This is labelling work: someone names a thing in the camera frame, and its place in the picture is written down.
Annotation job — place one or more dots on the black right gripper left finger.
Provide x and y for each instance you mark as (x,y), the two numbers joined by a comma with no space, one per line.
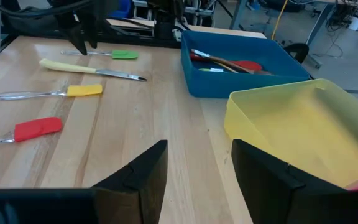
(141,186)

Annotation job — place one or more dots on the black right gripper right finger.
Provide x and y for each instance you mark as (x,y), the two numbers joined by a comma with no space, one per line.
(259,183)

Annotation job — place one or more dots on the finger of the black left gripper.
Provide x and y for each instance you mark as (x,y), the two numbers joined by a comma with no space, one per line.
(73,31)
(92,28)

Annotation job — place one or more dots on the red plastic spoon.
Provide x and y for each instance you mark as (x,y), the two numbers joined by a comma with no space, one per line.
(247,65)

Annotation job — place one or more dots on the gold metal spoon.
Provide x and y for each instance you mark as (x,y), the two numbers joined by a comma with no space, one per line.
(222,60)

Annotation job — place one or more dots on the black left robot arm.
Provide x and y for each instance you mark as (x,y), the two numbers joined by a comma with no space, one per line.
(165,18)

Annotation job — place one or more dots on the blue plastic crate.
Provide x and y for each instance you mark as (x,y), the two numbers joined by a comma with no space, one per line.
(120,9)

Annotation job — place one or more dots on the yellow plastic bin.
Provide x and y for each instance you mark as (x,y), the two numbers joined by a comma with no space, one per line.
(306,133)

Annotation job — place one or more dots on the blue plastic bin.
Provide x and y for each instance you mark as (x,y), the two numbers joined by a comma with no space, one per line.
(216,84)

